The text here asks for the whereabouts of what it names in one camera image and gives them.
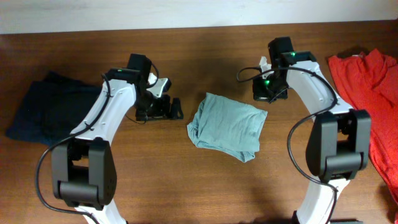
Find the light blue t-shirt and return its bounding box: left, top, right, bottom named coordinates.
left=187, top=93, right=268, bottom=163

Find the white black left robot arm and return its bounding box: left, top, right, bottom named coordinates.
left=51, top=54, right=183, bottom=223

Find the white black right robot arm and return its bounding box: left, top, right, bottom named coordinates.
left=252, top=37, right=371, bottom=224

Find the dark navy folded garment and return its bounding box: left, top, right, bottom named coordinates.
left=6, top=72, right=101, bottom=146

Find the red garment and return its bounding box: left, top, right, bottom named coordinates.
left=328, top=49, right=397, bottom=200

